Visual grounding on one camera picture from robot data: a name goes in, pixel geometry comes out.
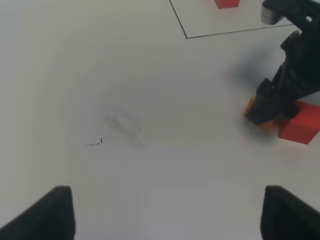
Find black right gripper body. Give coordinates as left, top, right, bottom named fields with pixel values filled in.
left=272, top=31, right=320, bottom=118

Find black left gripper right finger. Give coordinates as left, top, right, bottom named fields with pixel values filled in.
left=260, top=185, right=320, bottom=240

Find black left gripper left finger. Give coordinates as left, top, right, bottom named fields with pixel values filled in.
left=0, top=185, right=76, bottom=240

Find orange cube block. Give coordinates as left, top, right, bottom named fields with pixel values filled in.
left=243, top=95, right=275, bottom=130

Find template red cube block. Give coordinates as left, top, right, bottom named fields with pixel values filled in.
left=214, top=0, right=240, bottom=9

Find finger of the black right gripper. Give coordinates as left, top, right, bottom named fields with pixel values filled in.
left=255, top=78, right=279, bottom=121

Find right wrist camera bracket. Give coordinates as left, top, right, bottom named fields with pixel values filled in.
left=260, top=0, right=320, bottom=33

